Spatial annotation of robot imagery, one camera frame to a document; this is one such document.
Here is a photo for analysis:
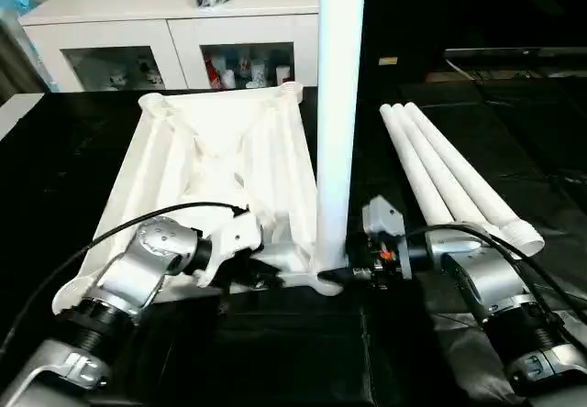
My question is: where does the white plastic table leg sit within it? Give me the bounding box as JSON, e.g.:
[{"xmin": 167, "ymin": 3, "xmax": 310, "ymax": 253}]
[
  {"xmin": 379, "ymin": 104, "xmax": 456, "ymax": 226},
  {"xmin": 403, "ymin": 101, "xmax": 547, "ymax": 258},
  {"xmin": 391, "ymin": 103, "xmax": 488, "ymax": 230},
  {"xmin": 315, "ymin": 0, "xmax": 369, "ymax": 276}
]

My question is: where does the white plastic table top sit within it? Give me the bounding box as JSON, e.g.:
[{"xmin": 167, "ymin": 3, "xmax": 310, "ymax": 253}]
[{"xmin": 50, "ymin": 81, "xmax": 346, "ymax": 317}]

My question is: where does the black mat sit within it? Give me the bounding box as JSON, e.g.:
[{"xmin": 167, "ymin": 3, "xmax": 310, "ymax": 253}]
[{"xmin": 0, "ymin": 83, "xmax": 587, "ymax": 407}]

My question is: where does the red and white bottle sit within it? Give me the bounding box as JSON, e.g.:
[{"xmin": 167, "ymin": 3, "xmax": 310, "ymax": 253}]
[{"xmin": 207, "ymin": 56, "xmax": 226, "ymax": 90}]

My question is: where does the long black bar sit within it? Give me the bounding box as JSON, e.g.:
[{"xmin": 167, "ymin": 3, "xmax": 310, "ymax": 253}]
[{"xmin": 444, "ymin": 46, "xmax": 587, "ymax": 59}]

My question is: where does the white cabinet with glass doors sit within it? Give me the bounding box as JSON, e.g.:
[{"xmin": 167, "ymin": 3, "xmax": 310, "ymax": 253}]
[{"xmin": 17, "ymin": 0, "xmax": 320, "ymax": 93}]

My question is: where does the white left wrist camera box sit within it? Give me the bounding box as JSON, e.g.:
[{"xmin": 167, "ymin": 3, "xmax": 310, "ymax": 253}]
[{"xmin": 196, "ymin": 208, "xmax": 265, "ymax": 289}]

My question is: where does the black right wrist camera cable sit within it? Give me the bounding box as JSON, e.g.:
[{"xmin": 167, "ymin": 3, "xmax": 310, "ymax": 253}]
[{"xmin": 405, "ymin": 222, "xmax": 587, "ymax": 347}]

